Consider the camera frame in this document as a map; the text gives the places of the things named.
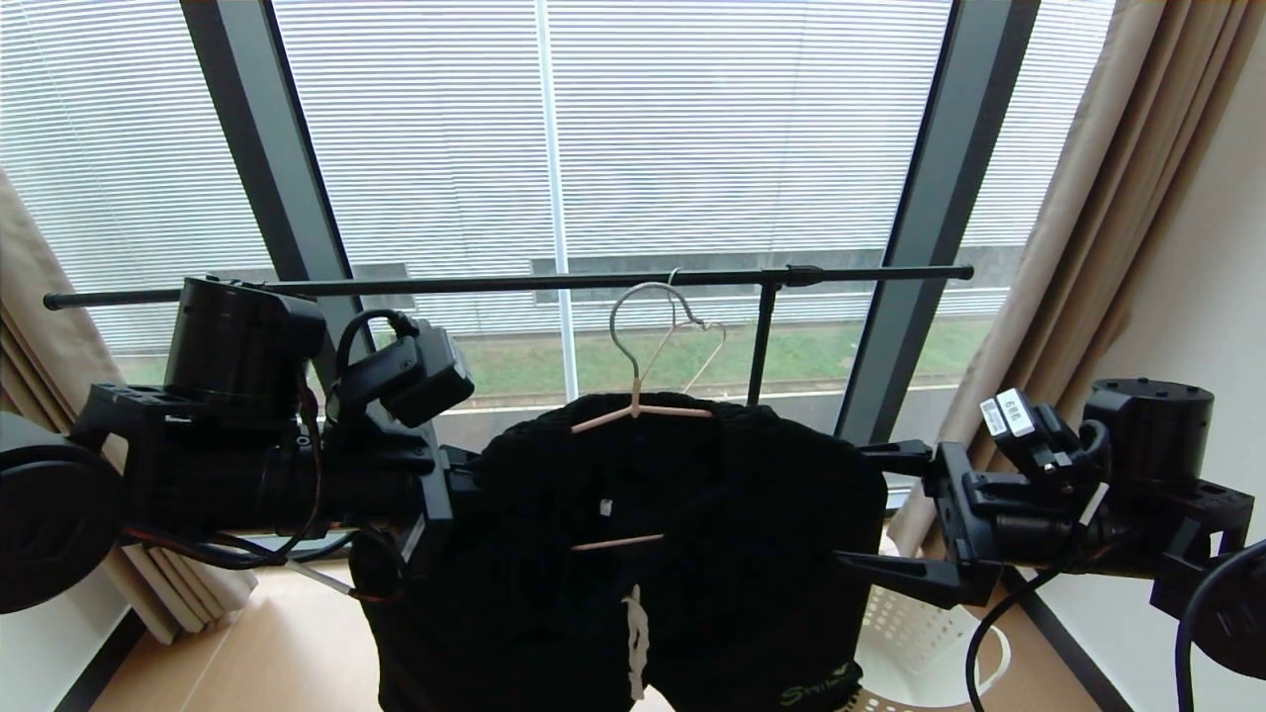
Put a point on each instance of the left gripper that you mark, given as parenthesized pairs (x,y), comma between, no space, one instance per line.
(386,494)

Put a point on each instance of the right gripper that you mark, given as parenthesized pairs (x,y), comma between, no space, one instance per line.
(974,534)

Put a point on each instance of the black long-sleeved garment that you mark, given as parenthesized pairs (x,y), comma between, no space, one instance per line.
(554,593)

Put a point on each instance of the pink clothes hanger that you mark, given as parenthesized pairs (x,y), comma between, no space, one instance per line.
(719,329)
(633,407)

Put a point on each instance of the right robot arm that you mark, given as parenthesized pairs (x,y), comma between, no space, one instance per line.
(1147,425)

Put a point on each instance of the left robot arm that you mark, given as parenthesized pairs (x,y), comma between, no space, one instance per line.
(237,346)

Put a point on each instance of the white laundry basket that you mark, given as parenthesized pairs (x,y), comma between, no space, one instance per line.
(920,633)

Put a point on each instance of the black clothes rack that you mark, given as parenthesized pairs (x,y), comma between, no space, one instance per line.
(806,276)

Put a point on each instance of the window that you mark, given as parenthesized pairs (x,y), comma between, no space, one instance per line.
(692,148)

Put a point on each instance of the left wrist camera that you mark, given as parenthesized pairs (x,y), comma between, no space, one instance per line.
(415,371)

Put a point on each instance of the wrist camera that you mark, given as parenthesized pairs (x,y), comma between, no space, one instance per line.
(415,371)
(1039,435)

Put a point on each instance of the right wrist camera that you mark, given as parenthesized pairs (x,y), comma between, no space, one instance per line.
(1039,435)

